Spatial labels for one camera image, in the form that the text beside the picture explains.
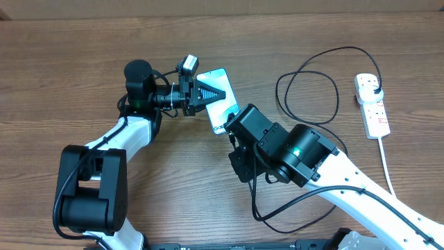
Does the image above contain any white charger plug adapter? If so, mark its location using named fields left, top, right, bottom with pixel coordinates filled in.
left=357, top=85, right=384, bottom=105

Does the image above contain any black USB charging cable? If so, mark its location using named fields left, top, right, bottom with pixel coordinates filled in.
left=227, top=46, right=383, bottom=234

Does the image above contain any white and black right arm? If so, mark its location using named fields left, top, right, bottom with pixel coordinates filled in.
left=223, top=104, right=443, bottom=249

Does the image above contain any white power strip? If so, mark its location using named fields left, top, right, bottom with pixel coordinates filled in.
left=354, top=73, right=391, bottom=139

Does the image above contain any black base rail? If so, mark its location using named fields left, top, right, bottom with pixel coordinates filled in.
left=149, top=239, right=339, bottom=250

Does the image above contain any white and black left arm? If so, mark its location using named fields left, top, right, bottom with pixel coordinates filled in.
left=52, top=55, right=227, bottom=249

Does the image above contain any Galaxy smartphone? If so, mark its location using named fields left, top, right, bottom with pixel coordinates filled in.
left=196, top=68, right=240, bottom=135

